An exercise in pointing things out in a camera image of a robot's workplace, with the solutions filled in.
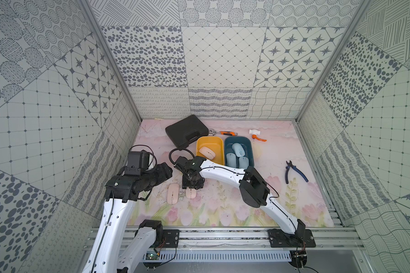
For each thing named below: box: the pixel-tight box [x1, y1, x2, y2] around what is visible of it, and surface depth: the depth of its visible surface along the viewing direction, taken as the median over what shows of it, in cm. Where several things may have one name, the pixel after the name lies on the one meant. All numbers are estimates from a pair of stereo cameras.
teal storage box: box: [224, 136, 255, 171], surface depth 103 cm
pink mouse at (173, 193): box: [166, 183, 180, 205], surface depth 87 cm
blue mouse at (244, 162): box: [238, 156, 250, 170], surface depth 99 cm
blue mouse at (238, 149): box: [231, 142, 246, 157], surface depth 103 cm
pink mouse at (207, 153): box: [198, 146, 216, 161], surface depth 103 cm
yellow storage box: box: [195, 135, 225, 165], surface depth 106 cm
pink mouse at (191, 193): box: [185, 186, 197, 200], surface depth 87 cm
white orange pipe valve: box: [248, 129, 268, 142], surface depth 113 cm
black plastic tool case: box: [165, 114, 209, 151], surface depth 112 cm
